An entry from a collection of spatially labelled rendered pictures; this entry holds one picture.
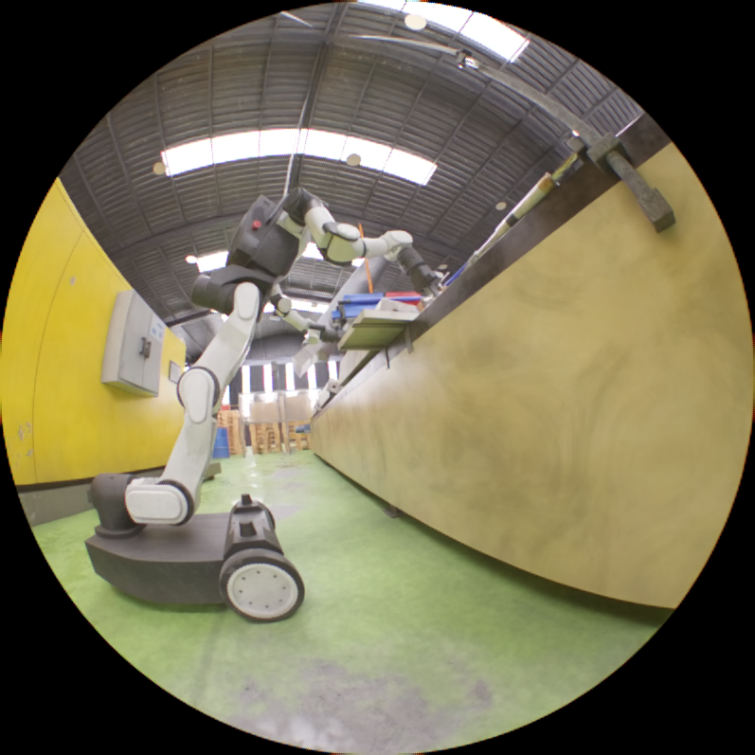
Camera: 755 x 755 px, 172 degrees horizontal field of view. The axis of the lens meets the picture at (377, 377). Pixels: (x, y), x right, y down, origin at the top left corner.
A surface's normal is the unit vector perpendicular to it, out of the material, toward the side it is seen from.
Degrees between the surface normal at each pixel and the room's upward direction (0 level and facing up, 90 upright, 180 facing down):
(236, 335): 109
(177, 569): 90
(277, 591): 90
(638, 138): 90
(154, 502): 90
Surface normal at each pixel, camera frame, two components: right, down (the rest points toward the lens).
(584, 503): -0.94, 0.06
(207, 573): 0.49, -0.24
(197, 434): 0.50, 0.19
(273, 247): 0.72, 0.05
